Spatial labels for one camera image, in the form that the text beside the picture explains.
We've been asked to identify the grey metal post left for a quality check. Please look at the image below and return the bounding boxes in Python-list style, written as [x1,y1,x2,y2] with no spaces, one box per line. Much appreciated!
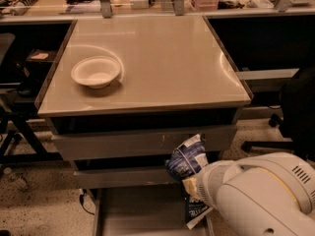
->
[99,0,112,18]

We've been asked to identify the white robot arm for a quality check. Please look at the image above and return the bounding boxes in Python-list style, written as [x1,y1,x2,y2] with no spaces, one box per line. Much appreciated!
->
[183,152,315,236]

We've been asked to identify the black office chair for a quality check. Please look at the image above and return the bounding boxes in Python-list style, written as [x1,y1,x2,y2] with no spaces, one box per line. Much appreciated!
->
[241,66,315,161]

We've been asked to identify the grey drawer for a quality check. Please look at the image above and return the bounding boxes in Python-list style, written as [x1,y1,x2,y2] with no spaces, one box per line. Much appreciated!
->
[74,166,177,189]
[52,125,237,160]

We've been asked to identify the open bottom drawer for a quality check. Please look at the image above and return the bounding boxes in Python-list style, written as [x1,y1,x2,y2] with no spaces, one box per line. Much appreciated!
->
[93,184,212,236]

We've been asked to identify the blue chip bag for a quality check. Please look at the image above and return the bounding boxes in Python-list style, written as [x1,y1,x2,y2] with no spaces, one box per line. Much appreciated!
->
[165,134,212,229]

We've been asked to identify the middle grey drawer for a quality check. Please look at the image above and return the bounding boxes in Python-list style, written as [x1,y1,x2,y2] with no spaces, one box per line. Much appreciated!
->
[74,166,177,189]

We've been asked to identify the grey drawer cabinet with counter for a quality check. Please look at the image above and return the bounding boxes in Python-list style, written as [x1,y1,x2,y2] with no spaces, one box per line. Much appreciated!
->
[34,14,254,236]

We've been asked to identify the black desk frame left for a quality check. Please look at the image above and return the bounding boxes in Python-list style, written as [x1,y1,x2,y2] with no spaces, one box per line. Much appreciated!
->
[0,88,64,177]

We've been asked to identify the grey horizontal shelf beam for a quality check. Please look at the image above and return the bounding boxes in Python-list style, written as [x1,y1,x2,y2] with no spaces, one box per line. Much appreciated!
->
[236,68,298,80]

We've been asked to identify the white paper bowl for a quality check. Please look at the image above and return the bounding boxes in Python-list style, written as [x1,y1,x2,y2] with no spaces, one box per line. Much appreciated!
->
[71,56,122,89]

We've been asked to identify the black cable on floor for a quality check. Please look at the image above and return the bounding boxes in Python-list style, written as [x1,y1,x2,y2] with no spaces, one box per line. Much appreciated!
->
[79,193,96,216]

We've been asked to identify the top grey drawer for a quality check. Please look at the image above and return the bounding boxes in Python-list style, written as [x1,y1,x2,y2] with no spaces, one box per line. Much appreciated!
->
[52,125,237,160]

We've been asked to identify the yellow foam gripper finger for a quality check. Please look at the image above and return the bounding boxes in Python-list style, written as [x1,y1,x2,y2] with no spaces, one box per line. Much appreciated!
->
[182,176,200,200]

